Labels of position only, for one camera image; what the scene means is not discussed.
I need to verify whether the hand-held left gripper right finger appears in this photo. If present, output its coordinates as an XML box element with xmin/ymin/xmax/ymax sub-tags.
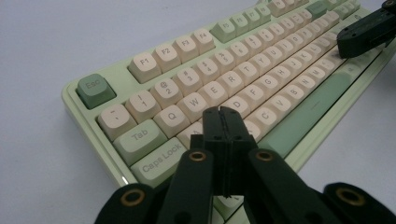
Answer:
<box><xmin>220</xmin><ymin>106</ymin><xmax>259</xmax><ymax>199</ymax></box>

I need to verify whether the green and cream keyboard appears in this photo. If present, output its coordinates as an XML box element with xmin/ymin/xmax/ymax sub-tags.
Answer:
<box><xmin>61</xmin><ymin>0</ymin><xmax>396</xmax><ymax>224</ymax></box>

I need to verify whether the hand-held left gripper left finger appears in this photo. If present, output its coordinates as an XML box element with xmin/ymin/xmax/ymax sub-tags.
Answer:
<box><xmin>190</xmin><ymin>105</ymin><xmax>226</xmax><ymax>197</ymax></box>

